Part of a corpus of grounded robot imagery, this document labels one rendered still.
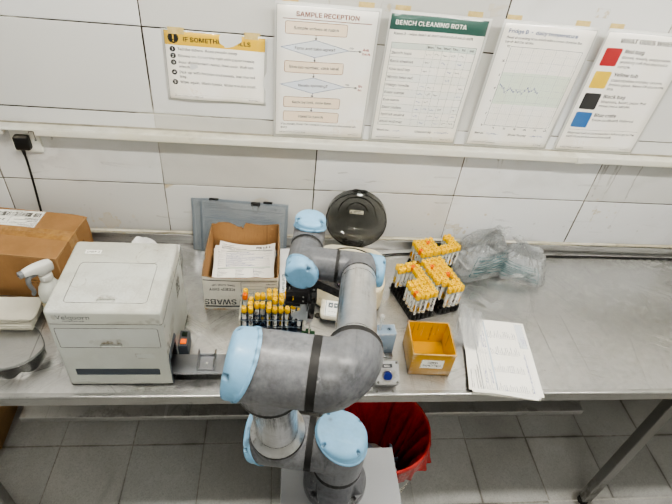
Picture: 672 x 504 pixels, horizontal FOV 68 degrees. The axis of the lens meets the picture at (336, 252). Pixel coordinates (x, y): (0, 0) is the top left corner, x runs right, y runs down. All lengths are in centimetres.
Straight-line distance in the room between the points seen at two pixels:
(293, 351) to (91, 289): 79
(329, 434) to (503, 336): 85
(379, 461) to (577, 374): 75
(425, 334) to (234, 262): 70
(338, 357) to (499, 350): 106
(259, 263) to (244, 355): 106
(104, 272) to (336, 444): 76
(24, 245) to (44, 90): 47
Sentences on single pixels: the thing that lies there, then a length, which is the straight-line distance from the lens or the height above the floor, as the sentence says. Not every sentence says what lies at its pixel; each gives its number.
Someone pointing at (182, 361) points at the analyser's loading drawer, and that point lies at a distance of 155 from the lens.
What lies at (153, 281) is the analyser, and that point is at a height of 117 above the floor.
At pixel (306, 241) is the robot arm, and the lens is 113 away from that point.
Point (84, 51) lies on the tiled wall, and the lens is 171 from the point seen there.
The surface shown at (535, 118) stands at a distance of 185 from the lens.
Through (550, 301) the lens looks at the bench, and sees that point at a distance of 203.
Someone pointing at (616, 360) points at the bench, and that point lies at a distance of 194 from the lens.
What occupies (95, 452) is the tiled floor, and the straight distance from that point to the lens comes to 253.
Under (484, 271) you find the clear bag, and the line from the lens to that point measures 196.
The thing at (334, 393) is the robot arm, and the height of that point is 151.
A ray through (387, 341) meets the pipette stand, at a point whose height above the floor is 94.
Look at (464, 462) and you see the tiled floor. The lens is 253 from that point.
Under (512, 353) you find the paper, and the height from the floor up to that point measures 89.
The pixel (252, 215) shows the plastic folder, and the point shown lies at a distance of 184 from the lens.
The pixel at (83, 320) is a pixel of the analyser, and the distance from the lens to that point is 140.
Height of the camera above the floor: 213
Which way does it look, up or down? 40 degrees down
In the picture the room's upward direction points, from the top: 7 degrees clockwise
